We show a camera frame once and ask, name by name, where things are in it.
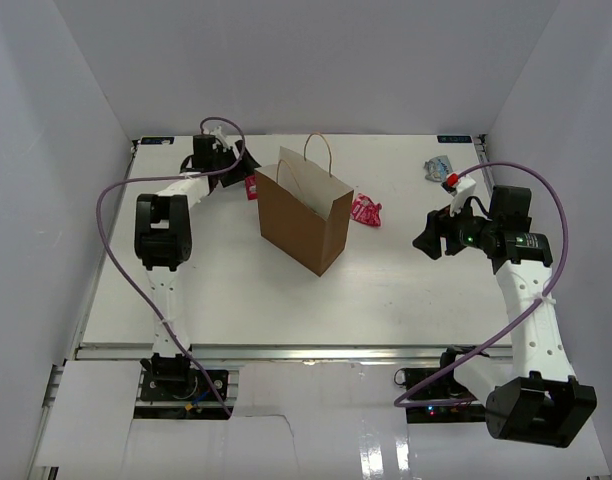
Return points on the aluminium front rail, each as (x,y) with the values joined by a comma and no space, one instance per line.
(273,353)

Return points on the white cardboard front panel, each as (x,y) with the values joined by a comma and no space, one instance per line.
(291,421)

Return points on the blue label corner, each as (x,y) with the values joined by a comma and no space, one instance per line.
(454,139)
(151,140)

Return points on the blue silver snack packet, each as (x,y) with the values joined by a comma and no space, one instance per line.
(438,168)

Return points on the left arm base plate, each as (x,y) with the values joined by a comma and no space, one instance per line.
(154,388)

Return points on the blue label left corner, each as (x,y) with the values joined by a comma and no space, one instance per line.
(151,140)

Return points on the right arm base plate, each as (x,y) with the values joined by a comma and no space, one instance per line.
(446,388)

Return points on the brown paper bag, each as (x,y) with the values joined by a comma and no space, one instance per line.
(303,208)

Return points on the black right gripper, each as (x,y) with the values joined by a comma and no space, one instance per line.
(439,223)

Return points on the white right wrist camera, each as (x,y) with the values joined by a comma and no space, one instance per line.
(460,187)

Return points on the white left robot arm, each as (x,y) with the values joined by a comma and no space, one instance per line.
(163,242)

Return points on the blue label right corner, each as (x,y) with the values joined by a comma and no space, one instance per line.
(454,139)

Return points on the red snack packet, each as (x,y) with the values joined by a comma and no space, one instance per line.
(366,212)
(251,187)

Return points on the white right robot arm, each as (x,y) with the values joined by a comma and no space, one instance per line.
(541,402)

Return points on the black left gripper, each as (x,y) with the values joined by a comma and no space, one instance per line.
(244,169)

